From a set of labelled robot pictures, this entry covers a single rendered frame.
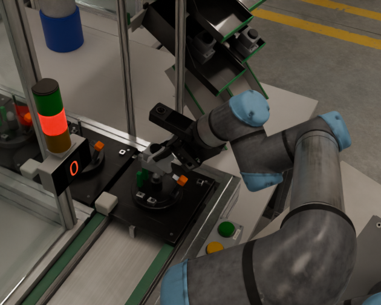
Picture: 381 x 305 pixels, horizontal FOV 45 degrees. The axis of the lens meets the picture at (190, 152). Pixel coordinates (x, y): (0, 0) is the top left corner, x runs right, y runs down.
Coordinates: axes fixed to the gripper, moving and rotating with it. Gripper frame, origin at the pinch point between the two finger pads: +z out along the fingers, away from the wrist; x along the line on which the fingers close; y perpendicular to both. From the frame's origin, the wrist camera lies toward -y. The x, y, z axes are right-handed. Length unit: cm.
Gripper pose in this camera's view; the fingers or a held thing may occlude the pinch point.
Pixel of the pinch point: (153, 152)
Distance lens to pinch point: 116.0
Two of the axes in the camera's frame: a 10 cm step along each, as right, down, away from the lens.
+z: -5.9, 3.1, 7.5
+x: 4.6, -6.3, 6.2
